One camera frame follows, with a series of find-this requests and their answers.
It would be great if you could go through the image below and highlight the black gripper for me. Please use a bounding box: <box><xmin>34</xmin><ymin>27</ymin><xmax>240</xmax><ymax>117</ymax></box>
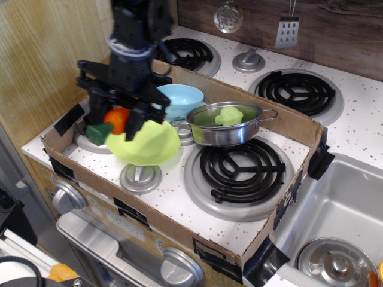
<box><xmin>77</xmin><ymin>56</ymin><xmax>171</xmax><ymax>141</ymax></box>

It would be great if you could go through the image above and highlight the orange toy carrot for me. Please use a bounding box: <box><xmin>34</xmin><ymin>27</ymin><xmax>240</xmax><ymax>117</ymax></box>
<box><xmin>86</xmin><ymin>106</ymin><xmax>130</xmax><ymax>146</ymax></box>

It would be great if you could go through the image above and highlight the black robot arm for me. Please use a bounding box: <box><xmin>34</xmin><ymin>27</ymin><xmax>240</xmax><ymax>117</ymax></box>
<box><xmin>77</xmin><ymin>1</ymin><xmax>174</xmax><ymax>141</ymax></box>

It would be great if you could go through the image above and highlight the light green plastic plate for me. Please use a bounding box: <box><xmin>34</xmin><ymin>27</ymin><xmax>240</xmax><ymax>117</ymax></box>
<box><xmin>105</xmin><ymin>120</ymin><xmax>181</xmax><ymax>166</ymax></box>

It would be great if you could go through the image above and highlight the front left black burner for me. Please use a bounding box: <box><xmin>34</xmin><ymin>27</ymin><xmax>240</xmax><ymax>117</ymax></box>
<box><xmin>72</xmin><ymin>98</ymin><xmax>120</xmax><ymax>155</ymax></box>

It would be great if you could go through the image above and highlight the black burner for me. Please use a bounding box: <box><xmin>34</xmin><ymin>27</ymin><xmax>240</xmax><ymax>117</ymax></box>
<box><xmin>154</xmin><ymin>38</ymin><xmax>221</xmax><ymax>77</ymax></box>
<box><xmin>184</xmin><ymin>137</ymin><xmax>294</xmax><ymax>222</ymax></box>
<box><xmin>72</xmin><ymin>98</ymin><xmax>120</xmax><ymax>155</ymax></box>
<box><xmin>248</xmin><ymin>69</ymin><xmax>344</xmax><ymax>126</ymax></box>

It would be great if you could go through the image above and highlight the light blue plastic bowl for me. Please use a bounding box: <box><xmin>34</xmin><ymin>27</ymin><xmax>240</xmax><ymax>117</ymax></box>
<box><xmin>157</xmin><ymin>84</ymin><xmax>205</xmax><ymax>122</ymax></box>

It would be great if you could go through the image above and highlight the silver stovetop knob front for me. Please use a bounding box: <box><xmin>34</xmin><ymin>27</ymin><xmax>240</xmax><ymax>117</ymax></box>
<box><xmin>120</xmin><ymin>164</ymin><xmax>162</xmax><ymax>194</ymax></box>

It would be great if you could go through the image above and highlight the silver stovetop knob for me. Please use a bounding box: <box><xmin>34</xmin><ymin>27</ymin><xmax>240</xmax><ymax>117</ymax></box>
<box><xmin>232</xmin><ymin>48</ymin><xmax>266</xmax><ymax>73</ymax></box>
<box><xmin>120</xmin><ymin>164</ymin><xmax>162</xmax><ymax>194</ymax></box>

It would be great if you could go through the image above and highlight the small stainless steel pot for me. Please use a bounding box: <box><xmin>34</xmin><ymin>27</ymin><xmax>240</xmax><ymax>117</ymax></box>
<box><xmin>171</xmin><ymin>101</ymin><xmax>278</xmax><ymax>146</ymax></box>

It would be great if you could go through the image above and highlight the brown cardboard fence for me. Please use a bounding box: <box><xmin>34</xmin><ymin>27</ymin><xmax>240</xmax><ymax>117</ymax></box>
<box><xmin>41</xmin><ymin>60</ymin><xmax>327</xmax><ymax>286</ymax></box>

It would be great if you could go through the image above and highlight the back left black burner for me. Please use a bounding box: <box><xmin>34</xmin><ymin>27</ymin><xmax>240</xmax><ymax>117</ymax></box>
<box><xmin>154</xmin><ymin>38</ymin><xmax>221</xmax><ymax>77</ymax></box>

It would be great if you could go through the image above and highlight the left silver oven knob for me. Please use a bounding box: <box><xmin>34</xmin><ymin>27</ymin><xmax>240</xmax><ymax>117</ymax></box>
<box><xmin>52</xmin><ymin>180</ymin><xmax>87</xmax><ymax>215</ymax></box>

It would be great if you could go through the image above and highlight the silver oven knob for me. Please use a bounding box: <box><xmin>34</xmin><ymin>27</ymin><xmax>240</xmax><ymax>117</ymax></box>
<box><xmin>52</xmin><ymin>180</ymin><xmax>87</xmax><ymax>215</ymax></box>
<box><xmin>160</xmin><ymin>247</ymin><xmax>205</xmax><ymax>287</ymax></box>

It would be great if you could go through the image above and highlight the light green toy vegetable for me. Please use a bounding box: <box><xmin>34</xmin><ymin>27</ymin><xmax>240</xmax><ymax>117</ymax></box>
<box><xmin>215</xmin><ymin>106</ymin><xmax>244</xmax><ymax>126</ymax></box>

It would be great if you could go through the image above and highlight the silver stovetop knob back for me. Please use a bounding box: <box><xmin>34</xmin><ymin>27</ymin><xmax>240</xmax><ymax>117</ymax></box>
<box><xmin>232</xmin><ymin>48</ymin><xmax>266</xmax><ymax>73</ymax></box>

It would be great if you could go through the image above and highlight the hanging silver skimmer ladle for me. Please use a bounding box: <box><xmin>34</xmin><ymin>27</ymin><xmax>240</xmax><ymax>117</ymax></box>
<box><xmin>214</xmin><ymin>1</ymin><xmax>243</xmax><ymax>34</ymax></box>

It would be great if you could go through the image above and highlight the front right black burner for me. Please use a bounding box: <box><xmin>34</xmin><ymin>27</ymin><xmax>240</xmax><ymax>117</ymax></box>
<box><xmin>184</xmin><ymin>137</ymin><xmax>294</xmax><ymax>222</ymax></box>

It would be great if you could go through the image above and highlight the right silver oven knob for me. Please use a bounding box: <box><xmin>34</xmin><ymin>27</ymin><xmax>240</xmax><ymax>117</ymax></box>
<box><xmin>160</xmin><ymin>247</ymin><xmax>205</xmax><ymax>287</ymax></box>

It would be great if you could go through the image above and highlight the orange object bottom left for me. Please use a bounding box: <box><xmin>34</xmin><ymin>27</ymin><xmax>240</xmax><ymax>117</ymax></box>
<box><xmin>48</xmin><ymin>264</ymin><xmax>78</xmax><ymax>282</ymax></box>

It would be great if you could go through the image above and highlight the hanging silver slotted spatula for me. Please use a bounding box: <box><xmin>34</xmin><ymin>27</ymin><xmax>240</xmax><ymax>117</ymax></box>
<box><xmin>275</xmin><ymin>1</ymin><xmax>300</xmax><ymax>49</ymax></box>

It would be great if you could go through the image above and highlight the back right black burner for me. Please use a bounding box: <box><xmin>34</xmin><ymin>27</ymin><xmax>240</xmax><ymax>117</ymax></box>
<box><xmin>248</xmin><ymin>69</ymin><xmax>344</xmax><ymax>126</ymax></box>

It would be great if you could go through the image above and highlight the stainless steel sink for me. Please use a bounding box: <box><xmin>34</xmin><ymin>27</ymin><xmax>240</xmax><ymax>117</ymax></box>
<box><xmin>244</xmin><ymin>152</ymin><xmax>383</xmax><ymax>287</ymax></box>

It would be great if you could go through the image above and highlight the silver pot lid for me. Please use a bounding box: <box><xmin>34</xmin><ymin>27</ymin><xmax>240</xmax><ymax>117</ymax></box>
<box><xmin>295</xmin><ymin>237</ymin><xmax>381</xmax><ymax>286</ymax></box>

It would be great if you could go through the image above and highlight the silver oven door handle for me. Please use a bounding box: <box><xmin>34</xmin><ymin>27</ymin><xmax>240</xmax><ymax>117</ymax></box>
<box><xmin>56</xmin><ymin>212</ymin><xmax>165</xmax><ymax>286</ymax></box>

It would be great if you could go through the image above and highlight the black cable bottom left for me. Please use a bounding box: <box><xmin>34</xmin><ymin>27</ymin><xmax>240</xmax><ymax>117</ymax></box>
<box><xmin>0</xmin><ymin>256</ymin><xmax>45</xmax><ymax>287</ymax></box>

